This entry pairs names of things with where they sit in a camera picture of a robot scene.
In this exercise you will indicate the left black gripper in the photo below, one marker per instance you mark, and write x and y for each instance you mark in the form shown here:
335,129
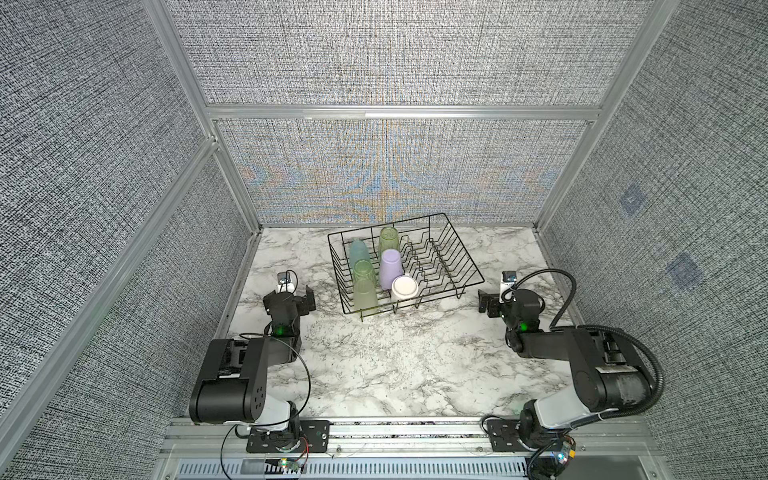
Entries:
305,302

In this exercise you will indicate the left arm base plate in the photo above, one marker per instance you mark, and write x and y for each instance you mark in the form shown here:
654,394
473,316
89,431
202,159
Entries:
301,436

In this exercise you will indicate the pale green translucent cup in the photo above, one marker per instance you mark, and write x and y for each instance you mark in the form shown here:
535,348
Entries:
365,295

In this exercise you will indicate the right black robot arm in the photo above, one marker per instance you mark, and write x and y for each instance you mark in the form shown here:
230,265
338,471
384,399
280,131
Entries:
612,373

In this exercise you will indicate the lilac plastic cup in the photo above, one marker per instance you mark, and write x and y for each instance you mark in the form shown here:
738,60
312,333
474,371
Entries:
390,268

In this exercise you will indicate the tall green glass cup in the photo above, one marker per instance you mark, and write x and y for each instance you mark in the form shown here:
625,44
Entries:
389,239

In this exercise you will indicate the teal translucent cup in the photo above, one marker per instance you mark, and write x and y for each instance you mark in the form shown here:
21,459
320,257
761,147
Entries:
358,251

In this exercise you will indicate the red and white cup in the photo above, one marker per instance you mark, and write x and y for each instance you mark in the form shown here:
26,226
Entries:
404,288

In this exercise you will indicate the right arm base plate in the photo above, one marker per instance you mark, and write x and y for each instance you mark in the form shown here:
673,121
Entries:
503,436

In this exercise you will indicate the aluminium front rail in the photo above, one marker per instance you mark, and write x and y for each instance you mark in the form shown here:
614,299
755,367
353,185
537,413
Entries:
407,448

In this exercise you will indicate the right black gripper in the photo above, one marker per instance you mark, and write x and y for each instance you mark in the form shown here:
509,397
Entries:
494,303

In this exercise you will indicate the black wire dish rack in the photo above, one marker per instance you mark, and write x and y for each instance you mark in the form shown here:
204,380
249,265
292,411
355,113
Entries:
433,255

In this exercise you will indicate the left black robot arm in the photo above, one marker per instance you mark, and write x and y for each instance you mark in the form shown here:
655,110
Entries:
232,383

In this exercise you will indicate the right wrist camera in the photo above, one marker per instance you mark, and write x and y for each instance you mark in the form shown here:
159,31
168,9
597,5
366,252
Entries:
508,280

